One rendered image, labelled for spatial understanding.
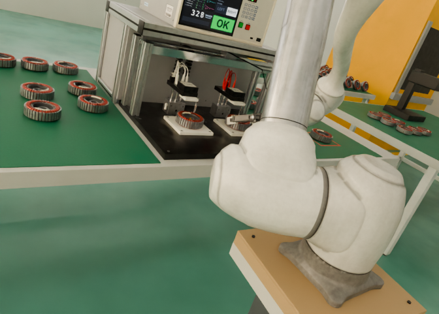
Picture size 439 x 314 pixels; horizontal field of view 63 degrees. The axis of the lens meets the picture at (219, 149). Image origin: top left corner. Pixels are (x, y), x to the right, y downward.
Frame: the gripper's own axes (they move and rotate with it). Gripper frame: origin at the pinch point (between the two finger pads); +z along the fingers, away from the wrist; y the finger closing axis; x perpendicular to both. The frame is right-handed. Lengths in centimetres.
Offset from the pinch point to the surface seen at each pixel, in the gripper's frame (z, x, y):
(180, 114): 1.9, 1.5, -28.6
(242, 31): -4.0, 37.3, -2.3
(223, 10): -7.3, 42.3, -13.9
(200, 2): -8, 43, -25
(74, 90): 30, 12, -61
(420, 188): -7, -36, 137
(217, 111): 13.2, 5.5, -3.2
